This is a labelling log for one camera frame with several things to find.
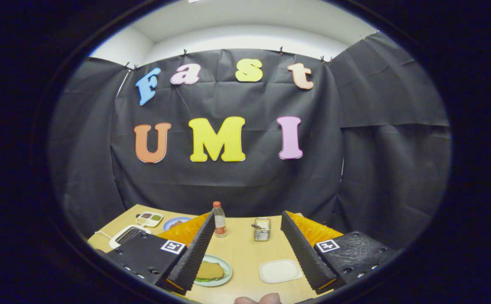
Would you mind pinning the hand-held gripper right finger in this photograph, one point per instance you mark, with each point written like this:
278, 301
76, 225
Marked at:
302, 253

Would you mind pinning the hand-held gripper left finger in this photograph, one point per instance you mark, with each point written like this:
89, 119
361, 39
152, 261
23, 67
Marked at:
197, 253

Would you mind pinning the white toaster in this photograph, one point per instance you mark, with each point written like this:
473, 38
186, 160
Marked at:
116, 241

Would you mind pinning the white square plate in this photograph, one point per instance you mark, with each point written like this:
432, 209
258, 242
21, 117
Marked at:
280, 271

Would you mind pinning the toasted bread slice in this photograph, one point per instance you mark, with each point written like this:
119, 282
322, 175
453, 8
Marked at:
209, 270

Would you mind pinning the clear water bottle red cap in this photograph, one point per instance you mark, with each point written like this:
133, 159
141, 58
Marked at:
219, 221

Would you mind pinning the blue plate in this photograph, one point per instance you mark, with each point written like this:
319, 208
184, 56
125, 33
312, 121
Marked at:
184, 219

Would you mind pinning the brown meat patty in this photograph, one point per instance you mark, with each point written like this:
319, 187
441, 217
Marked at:
175, 223

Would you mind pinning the white compartment seasoning tray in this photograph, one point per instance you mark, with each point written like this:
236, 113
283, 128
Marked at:
149, 218

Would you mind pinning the pale green round plate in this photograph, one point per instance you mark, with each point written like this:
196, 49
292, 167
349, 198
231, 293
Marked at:
227, 270

